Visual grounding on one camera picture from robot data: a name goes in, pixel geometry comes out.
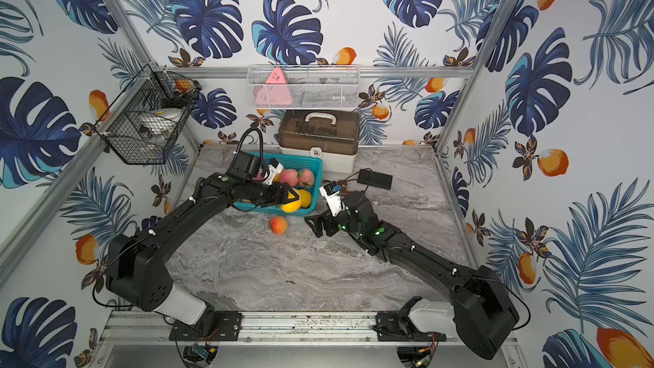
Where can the small red orange peach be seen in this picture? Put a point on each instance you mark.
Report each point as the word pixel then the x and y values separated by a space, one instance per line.
pixel 278 225

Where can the yellow peach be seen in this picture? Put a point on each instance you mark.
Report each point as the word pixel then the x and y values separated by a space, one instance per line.
pixel 305 198
pixel 293 205

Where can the white brown storage box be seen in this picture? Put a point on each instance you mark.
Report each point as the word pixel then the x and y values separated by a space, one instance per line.
pixel 329 135

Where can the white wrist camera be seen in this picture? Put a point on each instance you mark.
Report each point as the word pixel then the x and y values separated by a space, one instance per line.
pixel 274 169
pixel 331 192

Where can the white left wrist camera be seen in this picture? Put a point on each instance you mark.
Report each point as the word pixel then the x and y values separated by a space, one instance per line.
pixel 274 169

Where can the teal plastic basket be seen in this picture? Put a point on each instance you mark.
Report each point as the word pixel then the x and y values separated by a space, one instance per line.
pixel 297 163

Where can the black wire wall basket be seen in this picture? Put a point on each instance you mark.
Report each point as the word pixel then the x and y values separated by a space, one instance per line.
pixel 157 105

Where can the clear wall shelf basket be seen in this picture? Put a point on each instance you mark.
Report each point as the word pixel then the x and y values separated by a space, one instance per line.
pixel 313 87

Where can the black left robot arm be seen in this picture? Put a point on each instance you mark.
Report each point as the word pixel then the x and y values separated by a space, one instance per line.
pixel 136 266

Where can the pink peach front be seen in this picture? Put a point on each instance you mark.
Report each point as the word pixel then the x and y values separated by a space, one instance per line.
pixel 290 177

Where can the pink triangle item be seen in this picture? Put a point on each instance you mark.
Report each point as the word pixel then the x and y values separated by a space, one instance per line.
pixel 275 92

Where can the black battery box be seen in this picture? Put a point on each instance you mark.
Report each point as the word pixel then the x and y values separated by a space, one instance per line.
pixel 373 178

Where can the yellow peach front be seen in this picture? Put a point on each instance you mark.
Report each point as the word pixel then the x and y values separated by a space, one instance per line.
pixel 305 198

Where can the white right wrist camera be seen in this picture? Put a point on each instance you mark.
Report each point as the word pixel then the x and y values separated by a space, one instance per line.
pixel 331 192

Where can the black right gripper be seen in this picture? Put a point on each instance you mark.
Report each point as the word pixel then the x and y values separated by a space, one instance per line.
pixel 327 218

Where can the pink peach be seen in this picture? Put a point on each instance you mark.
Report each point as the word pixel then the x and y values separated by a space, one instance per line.
pixel 290 177
pixel 305 179

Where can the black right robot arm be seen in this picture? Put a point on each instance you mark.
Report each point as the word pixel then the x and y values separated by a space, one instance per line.
pixel 483 313

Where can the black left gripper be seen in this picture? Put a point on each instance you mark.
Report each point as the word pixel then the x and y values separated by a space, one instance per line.
pixel 278 192

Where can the white bowl in basket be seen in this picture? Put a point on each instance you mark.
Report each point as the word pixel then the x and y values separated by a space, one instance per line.
pixel 159 123

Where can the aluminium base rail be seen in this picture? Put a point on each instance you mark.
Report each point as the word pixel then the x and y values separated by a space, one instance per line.
pixel 274 328

